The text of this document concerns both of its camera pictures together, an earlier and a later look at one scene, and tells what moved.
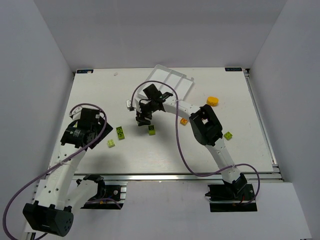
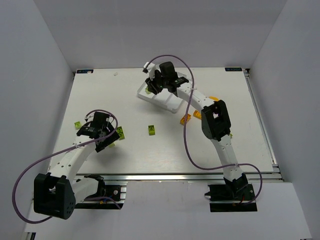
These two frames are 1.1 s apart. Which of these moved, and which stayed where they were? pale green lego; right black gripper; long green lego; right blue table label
Moved: right black gripper
Stayed: right blue table label; pale green lego; long green lego
